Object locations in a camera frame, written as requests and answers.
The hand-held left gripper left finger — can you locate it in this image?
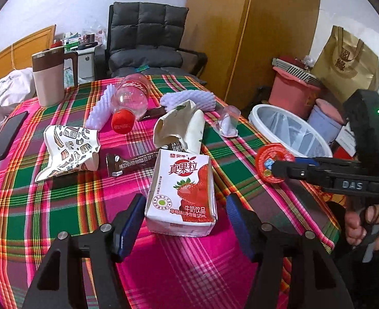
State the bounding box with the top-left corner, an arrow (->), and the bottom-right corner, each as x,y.
22,193 -> 147,309

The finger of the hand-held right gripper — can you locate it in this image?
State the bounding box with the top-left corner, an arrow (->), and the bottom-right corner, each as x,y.
271,159 -> 325,185
312,156 -> 359,168

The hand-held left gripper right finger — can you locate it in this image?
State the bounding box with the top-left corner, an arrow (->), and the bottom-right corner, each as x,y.
225,194 -> 354,309

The red round plastic lid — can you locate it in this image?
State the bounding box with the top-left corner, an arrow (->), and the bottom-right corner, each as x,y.
255,143 -> 296,184

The white trash bin with liner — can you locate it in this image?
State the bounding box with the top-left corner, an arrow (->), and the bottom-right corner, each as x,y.
248,104 -> 334,158

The strawberry milk carton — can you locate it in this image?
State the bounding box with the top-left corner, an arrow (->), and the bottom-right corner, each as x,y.
144,149 -> 218,237

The white foam fruit net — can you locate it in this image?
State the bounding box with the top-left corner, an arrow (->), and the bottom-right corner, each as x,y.
160,90 -> 216,113
86,84 -> 117,131

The clear plastic bottle red cap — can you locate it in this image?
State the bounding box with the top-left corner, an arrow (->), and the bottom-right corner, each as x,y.
111,74 -> 152,134

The person's right hand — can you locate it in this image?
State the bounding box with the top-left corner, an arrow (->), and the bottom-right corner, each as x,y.
344,196 -> 379,252

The lavender bucket with pink lid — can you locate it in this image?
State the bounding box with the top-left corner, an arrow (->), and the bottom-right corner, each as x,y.
307,98 -> 346,144

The pink green plaid tablecloth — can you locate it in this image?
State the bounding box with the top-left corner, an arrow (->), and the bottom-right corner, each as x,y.
0,75 -> 342,309

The brown chocolate bar wrapper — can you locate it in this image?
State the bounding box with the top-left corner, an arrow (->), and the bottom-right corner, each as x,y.
105,153 -> 159,177

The golden paper bag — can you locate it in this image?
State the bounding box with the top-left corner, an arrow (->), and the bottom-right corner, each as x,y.
310,25 -> 379,104

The pink plastic bucket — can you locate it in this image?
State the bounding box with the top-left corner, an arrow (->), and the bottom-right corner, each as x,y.
269,66 -> 325,119

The crushed clear plastic cup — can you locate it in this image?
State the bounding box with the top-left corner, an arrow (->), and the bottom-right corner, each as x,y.
213,106 -> 241,137

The white slatted rack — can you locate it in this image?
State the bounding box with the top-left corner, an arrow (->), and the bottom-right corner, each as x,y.
272,57 -> 322,82

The crushed patterned paper cup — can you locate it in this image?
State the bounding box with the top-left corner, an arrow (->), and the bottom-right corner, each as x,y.
35,124 -> 101,182

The dark flat wrapper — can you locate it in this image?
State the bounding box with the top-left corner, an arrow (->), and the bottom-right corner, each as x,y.
137,107 -> 167,122

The large wooden wardrobe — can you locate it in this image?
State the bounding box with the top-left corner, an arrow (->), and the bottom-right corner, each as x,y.
180,0 -> 322,110

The black smartphone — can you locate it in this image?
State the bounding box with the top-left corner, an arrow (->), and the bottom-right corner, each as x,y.
0,111 -> 29,165

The teal printed plastic bag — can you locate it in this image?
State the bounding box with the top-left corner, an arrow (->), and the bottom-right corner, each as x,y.
62,66 -> 77,87

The white nightstand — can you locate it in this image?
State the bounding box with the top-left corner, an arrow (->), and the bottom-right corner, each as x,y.
64,43 -> 106,82

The white quilt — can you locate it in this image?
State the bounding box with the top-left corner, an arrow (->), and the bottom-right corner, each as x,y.
0,67 -> 37,149

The grey cushioned chair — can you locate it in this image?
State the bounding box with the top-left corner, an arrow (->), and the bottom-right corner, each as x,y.
94,2 -> 208,86

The wooden bed headboard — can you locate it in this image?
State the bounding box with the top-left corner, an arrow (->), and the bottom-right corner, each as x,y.
0,24 -> 57,87

